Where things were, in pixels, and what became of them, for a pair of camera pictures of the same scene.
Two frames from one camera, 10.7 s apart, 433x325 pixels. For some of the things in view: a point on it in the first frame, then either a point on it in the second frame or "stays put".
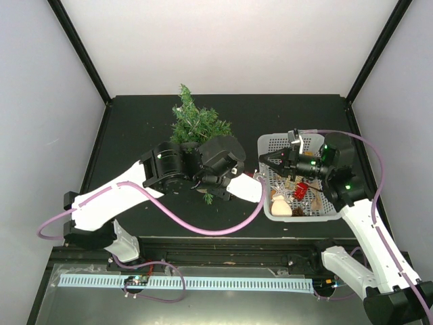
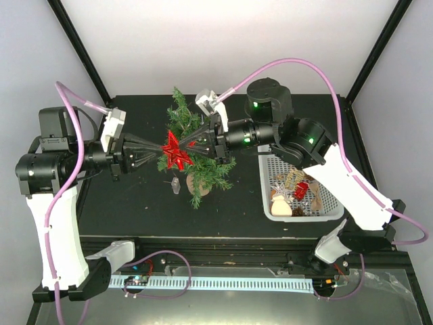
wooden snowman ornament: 280,206 stays put
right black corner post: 393,22 stays put
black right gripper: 287,164 -> 220,150
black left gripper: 225,197 -> 116,156
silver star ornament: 284,192 stays put
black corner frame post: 63,17 stays put
